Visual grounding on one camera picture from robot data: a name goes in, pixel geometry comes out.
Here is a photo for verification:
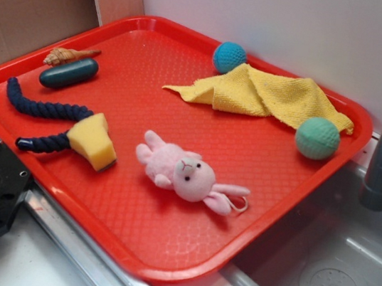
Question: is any pink plush bunny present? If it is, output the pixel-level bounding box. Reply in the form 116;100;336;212
136;130;250;216

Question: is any red plastic tray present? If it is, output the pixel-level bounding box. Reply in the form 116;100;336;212
0;16;372;282

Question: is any yellow terry cloth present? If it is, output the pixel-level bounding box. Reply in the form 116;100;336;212
164;63;354;135

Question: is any blue textured ball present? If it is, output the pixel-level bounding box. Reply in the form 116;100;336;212
212;41;247;74

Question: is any yellow sponge wedge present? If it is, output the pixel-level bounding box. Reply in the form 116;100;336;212
66;113;117;171

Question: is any green textured ball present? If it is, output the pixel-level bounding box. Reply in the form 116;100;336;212
295;117;341;161

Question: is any dark green capsule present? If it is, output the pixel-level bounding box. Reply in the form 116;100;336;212
39;58;99;89

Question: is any brown spiral seashell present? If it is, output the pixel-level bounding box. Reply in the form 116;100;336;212
43;47;102;67

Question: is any grey toy sink basin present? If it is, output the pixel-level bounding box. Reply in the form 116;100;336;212
221;164;382;286

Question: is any navy blue twisted rope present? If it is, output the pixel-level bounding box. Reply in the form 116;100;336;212
0;75;99;162

